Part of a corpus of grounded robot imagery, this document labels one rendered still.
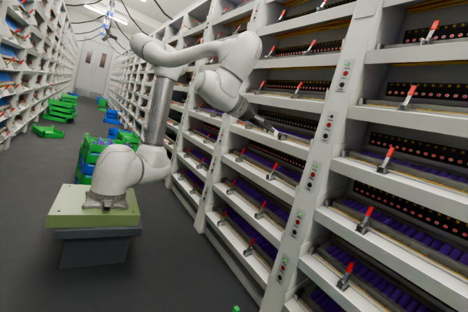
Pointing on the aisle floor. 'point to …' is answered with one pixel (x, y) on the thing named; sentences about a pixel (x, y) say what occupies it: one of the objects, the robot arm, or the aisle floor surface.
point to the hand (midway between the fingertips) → (271, 130)
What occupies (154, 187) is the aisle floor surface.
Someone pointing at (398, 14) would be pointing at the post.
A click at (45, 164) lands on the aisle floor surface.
